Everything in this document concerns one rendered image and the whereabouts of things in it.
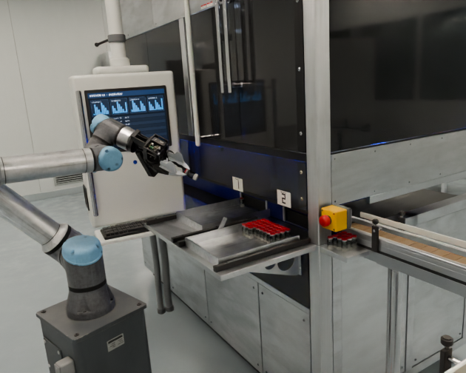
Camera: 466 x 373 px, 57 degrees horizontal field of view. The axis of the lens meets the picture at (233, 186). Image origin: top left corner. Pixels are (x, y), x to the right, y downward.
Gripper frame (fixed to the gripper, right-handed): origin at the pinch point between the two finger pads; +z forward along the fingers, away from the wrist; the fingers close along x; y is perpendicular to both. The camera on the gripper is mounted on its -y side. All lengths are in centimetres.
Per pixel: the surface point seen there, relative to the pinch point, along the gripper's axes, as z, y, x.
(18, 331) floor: -84, -183, -48
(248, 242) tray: 28.3, -26.1, 2.6
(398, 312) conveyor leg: 86, -21, 3
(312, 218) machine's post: 45.3, -11.3, 15.4
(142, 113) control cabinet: -51, -44, 49
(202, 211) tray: 0, -57, 23
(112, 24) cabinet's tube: -80, -16, 67
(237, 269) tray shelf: 31.0, -11.8, -16.2
